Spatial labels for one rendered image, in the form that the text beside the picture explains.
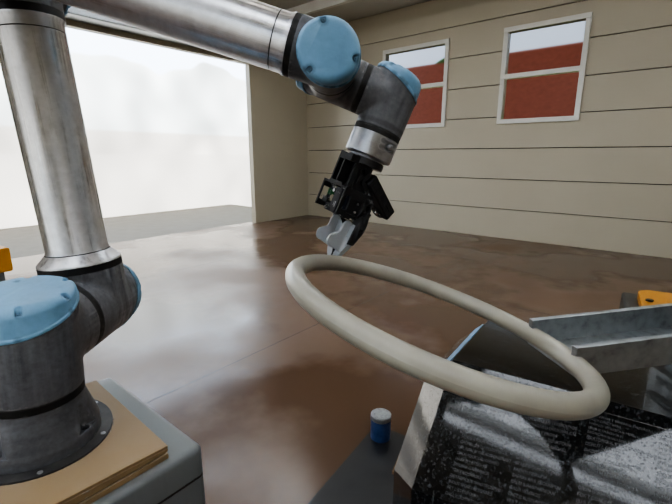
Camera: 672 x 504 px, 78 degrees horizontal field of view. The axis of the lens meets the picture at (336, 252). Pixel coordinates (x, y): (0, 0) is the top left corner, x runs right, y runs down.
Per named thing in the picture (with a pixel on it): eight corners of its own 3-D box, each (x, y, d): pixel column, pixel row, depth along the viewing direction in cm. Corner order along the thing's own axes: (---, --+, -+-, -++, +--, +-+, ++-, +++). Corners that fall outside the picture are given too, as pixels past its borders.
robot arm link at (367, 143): (376, 140, 84) (409, 149, 77) (366, 163, 85) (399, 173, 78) (345, 123, 78) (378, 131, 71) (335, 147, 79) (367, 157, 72)
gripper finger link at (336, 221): (303, 251, 82) (321, 208, 81) (325, 256, 86) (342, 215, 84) (312, 257, 80) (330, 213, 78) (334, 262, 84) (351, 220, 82)
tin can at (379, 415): (366, 434, 206) (366, 411, 203) (382, 428, 211) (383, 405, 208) (377, 446, 198) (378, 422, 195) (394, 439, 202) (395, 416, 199)
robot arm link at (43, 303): (-53, 409, 63) (-71, 300, 59) (28, 356, 80) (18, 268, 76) (48, 414, 63) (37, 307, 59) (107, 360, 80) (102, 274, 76)
